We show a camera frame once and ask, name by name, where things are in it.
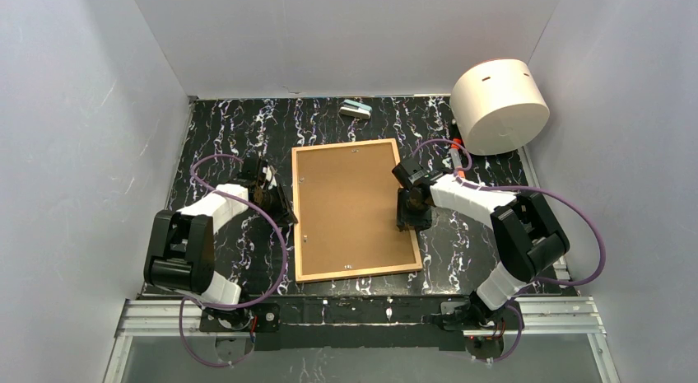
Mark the light wooden picture frame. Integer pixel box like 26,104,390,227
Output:
291,138,424,284

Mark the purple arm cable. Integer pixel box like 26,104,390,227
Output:
179,154,290,369
412,138,607,363

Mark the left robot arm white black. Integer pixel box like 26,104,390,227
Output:
143,157,297,334

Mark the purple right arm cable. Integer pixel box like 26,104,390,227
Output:
412,138,607,363

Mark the brown cardboard backing board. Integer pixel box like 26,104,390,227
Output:
297,144,417,277

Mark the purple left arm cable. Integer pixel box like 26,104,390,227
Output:
179,154,290,369

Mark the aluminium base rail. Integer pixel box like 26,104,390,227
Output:
103,296,620,382

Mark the orange grey marker pen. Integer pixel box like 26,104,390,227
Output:
449,138,465,179

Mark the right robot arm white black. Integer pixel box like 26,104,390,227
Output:
392,159,570,331

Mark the white cylindrical container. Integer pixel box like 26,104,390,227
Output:
449,58,550,156

